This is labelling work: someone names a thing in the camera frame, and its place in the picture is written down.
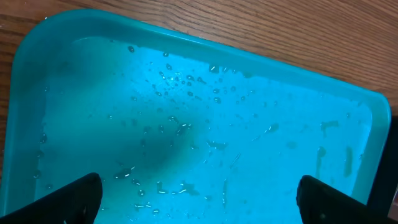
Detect teal plastic tray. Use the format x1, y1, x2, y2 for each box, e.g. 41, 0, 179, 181
1, 9, 391, 223

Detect black water tray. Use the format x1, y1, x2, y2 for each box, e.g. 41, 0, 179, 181
367, 116, 397, 220

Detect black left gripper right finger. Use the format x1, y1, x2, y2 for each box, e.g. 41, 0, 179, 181
296, 175, 397, 224

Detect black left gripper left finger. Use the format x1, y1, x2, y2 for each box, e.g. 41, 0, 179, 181
1, 172, 103, 224

